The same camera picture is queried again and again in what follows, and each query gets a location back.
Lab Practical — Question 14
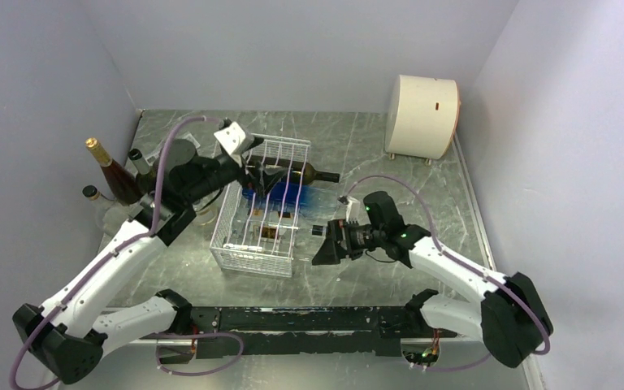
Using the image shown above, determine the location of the dark green wine bottle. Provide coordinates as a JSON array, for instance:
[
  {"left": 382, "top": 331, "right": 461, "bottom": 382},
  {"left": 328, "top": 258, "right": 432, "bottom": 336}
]
[{"left": 247, "top": 155, "right": 340, "bottom": 185}]

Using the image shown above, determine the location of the amber bottle gold cap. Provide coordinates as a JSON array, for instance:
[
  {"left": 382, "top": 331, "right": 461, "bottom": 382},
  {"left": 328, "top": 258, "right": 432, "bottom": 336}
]
[{"left": 85, "top": 137, "right": 142, "bottom": 206}]

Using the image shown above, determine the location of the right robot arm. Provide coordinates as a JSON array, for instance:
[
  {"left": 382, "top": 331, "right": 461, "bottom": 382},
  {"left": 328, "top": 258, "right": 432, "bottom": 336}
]
[{"left": 312, "top": 191, "right": 553, "bottom": 368}]

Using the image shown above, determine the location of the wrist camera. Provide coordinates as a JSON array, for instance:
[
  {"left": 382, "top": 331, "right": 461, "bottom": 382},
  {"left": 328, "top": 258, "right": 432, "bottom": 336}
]
[
  {"left": 338, "top": 195, "right": 361, "bottom": 222},
  {"left": 214, "top": 120, "right": 254, "bottom": 158}
]

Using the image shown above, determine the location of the cream cylindrical appliance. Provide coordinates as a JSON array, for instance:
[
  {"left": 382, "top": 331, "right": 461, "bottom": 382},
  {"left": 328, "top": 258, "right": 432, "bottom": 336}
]
[{"left": 384, "top": 75, "right": 461, "bottom": 160}]

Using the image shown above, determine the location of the purple cable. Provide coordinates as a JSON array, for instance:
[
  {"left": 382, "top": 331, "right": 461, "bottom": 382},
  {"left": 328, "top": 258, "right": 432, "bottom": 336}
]
[
  {"left": 9, "top": 115, "right": 245, "bottom": 390},
  {"left": 344, "top": 175, "right": 553, "bottom": 374}
]

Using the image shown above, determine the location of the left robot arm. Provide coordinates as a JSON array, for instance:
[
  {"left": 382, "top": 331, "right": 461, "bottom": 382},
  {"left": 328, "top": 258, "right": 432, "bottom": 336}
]
[{"left": 13, "top": 136, "right": 279, "bottom": 384}]

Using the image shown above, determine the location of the white wire wine rack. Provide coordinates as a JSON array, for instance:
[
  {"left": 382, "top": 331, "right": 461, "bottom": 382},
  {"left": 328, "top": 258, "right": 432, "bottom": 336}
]
[{"left": 210, "top": 135, "right": 311, "bottom": 278}]

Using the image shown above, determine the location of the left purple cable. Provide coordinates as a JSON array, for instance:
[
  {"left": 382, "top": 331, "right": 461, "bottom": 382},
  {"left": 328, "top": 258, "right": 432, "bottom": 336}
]
[{"left": 9, "top": 115, "right": 245, "bottom": 390}]

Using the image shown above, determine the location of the clear bottle black gold cap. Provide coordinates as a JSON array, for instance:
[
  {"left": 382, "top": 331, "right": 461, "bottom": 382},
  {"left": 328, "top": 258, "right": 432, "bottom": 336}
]
[{"left": 248, "top": 209, "right": 327, "bottom": 241}]

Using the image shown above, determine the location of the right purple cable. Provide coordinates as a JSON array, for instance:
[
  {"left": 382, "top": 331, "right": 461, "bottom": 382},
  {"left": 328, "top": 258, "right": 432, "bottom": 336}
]
[{"left": 344, "top": 175, "right": 553, "bottom": 374}]

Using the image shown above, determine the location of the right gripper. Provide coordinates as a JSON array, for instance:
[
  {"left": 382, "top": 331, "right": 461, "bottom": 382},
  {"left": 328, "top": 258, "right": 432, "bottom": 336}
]
[{"left": 312, "top": 218, "right": 385, "bottom": 266}]

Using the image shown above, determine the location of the green wine bottle white label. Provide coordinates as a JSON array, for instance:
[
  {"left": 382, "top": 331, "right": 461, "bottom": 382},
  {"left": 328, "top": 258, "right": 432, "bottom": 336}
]
[{"left": 128, "top": 148, "right": 157, "bottom": 193}]

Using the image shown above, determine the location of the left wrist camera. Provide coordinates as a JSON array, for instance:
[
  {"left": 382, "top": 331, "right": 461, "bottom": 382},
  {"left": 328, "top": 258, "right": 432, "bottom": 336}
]
[{"left": 214, "top": 120, "right": 254, "bottom": 158}]

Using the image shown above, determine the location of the clear bottle blue emblem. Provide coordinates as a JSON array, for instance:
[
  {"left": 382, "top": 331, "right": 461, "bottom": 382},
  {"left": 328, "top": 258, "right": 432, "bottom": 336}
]
[{"left": 193, "top": 202, "right": 219, "bottom": 225}]

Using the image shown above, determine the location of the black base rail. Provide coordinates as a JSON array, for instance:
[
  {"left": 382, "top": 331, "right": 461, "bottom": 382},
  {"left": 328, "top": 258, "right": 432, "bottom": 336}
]
[{"left": 150, "top": 305, "right": 455, "bottom": 359}]

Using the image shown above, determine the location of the clear bottle cork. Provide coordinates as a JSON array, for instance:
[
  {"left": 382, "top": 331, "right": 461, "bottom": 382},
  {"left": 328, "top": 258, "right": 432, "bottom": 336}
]
[{"left": 82, "top": 184, "right": 128, "bottom": 237}]

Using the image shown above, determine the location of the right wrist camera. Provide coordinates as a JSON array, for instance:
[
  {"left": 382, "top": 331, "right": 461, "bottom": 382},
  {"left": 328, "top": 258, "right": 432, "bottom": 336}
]
[{"left": 338, "top": 195, "right": 361, "bottom": 222}]

